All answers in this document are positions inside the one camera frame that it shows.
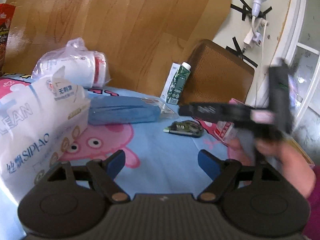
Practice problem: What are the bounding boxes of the person's right hand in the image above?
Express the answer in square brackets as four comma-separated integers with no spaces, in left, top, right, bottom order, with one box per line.
[228,137,317,198]

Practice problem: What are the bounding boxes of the pink gold tin box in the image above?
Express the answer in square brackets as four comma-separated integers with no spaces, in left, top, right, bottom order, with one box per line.
[229,98,315,168]

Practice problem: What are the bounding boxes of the red white tin can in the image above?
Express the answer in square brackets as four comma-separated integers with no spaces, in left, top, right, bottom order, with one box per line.
[214,121,238,144]

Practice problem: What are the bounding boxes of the green white drink carton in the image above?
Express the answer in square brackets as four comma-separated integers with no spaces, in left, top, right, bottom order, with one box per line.
[160,62,191,105]

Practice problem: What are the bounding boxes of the blue folded towel pack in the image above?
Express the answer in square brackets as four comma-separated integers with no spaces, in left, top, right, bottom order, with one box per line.
[88,96,177,126]

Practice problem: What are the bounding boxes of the blue pig print tablecloth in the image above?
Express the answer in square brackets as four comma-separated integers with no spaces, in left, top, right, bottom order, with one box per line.
[0,73,316,240]

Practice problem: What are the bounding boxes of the white framed glass door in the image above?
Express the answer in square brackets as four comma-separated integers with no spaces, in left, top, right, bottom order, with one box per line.
[285,0,319,160]

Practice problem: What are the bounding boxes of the large white tissue pack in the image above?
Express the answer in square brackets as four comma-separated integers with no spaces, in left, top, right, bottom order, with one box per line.
[1,68,90,202]

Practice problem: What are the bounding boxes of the white power strip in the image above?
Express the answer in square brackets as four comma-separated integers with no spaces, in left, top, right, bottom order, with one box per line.
[242,18,269,52]

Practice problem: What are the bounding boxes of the bagged white paper rolls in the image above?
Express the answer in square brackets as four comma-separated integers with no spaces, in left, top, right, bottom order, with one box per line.
[31,37,111,88]

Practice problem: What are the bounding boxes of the wood pattern board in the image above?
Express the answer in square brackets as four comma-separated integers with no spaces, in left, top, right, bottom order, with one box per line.
[3,0,231,96]

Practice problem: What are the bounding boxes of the red snack box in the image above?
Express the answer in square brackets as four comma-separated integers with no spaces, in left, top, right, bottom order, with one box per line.
[0,3,15,69]

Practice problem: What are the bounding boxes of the white power cable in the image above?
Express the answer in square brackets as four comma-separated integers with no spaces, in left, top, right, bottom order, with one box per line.
[254,19,268,98]

